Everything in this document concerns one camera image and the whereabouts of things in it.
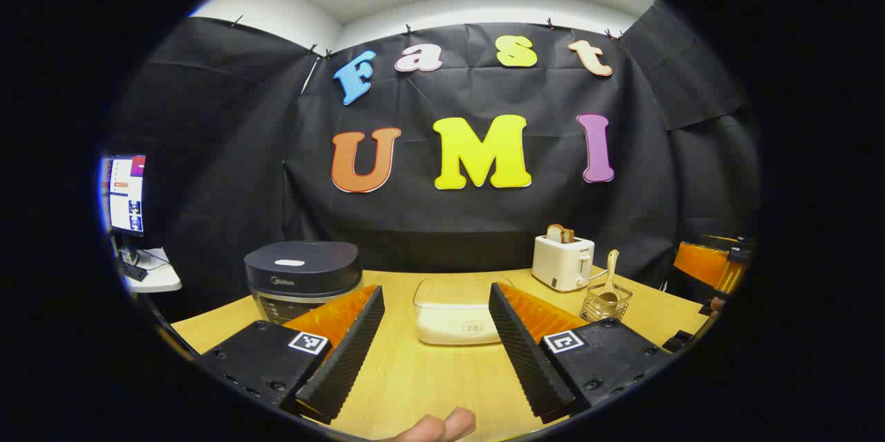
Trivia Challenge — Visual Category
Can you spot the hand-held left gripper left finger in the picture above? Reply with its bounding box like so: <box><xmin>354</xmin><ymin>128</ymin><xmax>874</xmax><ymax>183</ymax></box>
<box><xmin>201</xmin><ymin>284</ymin><xmax>386</xmax><ymax>425</ymax></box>

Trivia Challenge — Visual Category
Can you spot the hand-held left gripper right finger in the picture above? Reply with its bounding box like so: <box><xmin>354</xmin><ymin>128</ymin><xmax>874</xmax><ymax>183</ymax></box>
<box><xmin>488</xmin><ymin>282</ymin><xmax>673</xmax><ymax>423</ymax></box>

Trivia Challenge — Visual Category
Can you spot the wire chopstick holder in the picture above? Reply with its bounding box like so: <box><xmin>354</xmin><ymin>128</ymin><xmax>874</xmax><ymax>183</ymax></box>
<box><xmin>579</xmin><ymin>283</ymin><xmax>633</xmax><ymax>324</ymax></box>

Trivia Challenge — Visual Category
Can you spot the wooden spoon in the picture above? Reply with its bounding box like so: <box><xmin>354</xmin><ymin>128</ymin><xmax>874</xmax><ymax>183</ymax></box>
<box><xmin>596</xmin><ymin>249</ymin><xmax>621</xmax><ymax>310</ymax></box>

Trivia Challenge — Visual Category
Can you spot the dark grey rice cooker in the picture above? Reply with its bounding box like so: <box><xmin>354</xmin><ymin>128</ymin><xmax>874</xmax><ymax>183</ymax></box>
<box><xmin>243</xmin><ymin>241</ymin><xmax>364</xmax><ymax>325</ymax></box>

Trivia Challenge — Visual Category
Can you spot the clear rice container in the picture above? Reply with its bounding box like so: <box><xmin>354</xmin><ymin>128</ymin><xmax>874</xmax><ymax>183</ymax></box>
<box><xmin>413</xmin><ymin>277</ymin><xmax>516</xmax><ymax>346</ymax></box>

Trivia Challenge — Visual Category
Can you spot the white toaster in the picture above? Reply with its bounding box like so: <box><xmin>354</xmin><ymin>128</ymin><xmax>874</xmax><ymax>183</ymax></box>
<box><xmin>532</xmin><ymin>234</ymin><xmax>596</xmax><ymax>293</ymax></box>

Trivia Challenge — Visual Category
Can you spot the white side table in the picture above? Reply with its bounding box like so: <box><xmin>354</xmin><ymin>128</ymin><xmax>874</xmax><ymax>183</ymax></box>
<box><xmin>121</xmin><ymin>247</ymin><xmax>183</xmax><ymax>294</ymax></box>

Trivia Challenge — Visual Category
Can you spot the computer monitor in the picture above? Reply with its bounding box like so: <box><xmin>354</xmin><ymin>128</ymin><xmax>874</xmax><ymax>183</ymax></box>
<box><xmin>100</xmin><ymin>155</ymin><xmax>147</xmax><ymax>237</ymax></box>

